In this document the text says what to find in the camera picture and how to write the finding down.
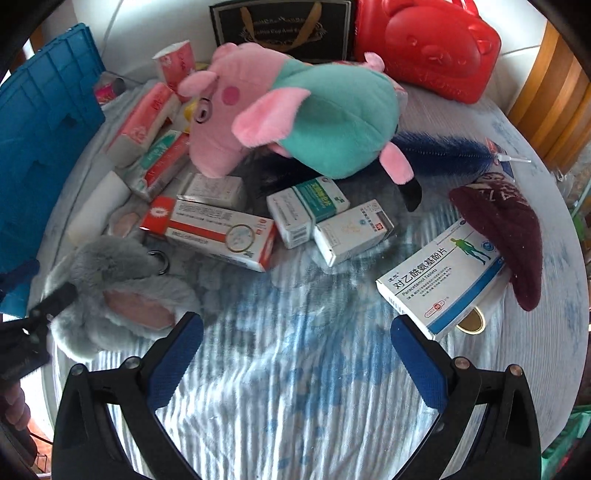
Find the pink tissue packet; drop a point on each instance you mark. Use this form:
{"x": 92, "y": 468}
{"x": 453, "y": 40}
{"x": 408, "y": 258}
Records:
{"x": 143, "y": 120}

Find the small pink roll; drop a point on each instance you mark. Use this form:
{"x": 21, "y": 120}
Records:
{"x": 108, "y": 90}

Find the gold round lid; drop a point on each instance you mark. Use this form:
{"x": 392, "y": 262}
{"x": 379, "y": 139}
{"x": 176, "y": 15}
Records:
{"x": 471, "y": 323}

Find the maroon knit hat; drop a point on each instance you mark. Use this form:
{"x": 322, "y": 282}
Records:
{"x": 503, "y": 230}

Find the blue feather wand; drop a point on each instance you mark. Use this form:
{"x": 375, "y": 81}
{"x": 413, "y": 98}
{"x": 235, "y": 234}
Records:
{"x": 443, "y": 154}

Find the person's left hand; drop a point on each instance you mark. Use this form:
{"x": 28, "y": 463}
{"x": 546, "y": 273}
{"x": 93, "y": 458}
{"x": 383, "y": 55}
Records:
{"x": 14, "y": 408}

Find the green white medicine box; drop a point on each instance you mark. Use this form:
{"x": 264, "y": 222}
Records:
{"x": 304, "y": 207}

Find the pink pig plush teal shirt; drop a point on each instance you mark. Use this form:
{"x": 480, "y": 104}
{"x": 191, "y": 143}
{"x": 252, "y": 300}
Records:
{"x": 332, "y": 120}

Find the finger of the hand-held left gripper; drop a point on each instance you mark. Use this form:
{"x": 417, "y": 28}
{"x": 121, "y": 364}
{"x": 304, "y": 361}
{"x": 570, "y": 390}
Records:
{"x": 55, "y": 297}
{"x": 18, "y": 273}

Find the white medicine box red logo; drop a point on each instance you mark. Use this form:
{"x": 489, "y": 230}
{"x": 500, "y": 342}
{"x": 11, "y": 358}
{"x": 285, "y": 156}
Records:
{"x": 353, "y": 233}

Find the white cylinder roll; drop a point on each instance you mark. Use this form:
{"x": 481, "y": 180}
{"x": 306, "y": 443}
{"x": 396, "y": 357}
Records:
{"x": 99, "y": 207}

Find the grey fluffy plush toy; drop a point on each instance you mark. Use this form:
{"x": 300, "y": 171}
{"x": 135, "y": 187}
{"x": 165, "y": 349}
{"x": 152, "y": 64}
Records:
{"x": 101, "y": 277}

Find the blue white medicine box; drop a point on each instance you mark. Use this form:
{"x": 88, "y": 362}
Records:
{"x": 438, "y": 281}

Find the black gift bag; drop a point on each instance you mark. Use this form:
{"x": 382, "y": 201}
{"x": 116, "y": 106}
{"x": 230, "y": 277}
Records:
{"x": 277, "y": 27}

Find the green red toothpaste box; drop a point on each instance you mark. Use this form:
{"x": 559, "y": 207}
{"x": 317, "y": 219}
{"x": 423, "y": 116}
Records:
{"x": 161, "y": 164}

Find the red paper cup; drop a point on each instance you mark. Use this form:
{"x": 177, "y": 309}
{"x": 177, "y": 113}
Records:
{"x": 175, "y": 64}

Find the striped tablecloth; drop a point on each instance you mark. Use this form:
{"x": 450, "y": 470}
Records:
{"x": 300, "y": 369}

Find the blue plastic crate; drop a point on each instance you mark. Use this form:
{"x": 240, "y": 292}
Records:
{"x": 41, "y": 138}

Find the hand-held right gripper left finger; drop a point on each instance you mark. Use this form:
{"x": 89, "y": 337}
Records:
{"x": 175, "y": 355}

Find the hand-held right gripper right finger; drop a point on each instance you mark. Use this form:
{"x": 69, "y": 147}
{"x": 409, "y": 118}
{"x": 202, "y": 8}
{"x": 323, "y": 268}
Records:
{"x": 420, "y": 360}

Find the small white medicine box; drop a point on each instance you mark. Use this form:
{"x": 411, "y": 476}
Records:
{"x": 212, "y": 190}

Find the red bear-shaped case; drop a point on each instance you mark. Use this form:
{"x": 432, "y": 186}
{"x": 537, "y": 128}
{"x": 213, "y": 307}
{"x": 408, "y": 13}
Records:
{"x": 425, "y": 46}

